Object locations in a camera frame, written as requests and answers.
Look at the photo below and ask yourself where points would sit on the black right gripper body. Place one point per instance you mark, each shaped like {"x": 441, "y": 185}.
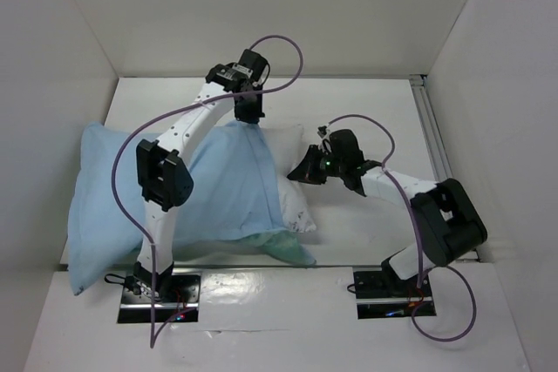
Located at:
{"x": 318, "y": 165}

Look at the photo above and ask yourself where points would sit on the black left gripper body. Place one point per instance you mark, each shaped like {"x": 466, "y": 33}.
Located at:
{"x": 250, "y": 110}

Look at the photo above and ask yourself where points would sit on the white pillow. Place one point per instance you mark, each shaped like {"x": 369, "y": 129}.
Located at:
{"x": 285, "y": 145}

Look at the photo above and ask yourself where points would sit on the light blue pillowcase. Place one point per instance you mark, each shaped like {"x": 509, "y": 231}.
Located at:
{"x": 235, "y": 198}

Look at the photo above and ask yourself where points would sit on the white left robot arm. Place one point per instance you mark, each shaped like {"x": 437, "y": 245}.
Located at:
{"x": 165, "y": 181}

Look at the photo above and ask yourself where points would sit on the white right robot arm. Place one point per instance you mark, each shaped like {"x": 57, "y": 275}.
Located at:
{"x": 398, "y": 189}

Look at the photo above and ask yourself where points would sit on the aluminium rail frame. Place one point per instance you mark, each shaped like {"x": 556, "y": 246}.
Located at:
{"x": 431, "y": 128}

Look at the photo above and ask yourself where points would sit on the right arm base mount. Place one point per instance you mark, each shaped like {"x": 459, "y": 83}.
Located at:
{"x": 378, "y": 296}

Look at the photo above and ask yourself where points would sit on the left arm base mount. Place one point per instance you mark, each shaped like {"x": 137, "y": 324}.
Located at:
{"x": 177, "y": 302}

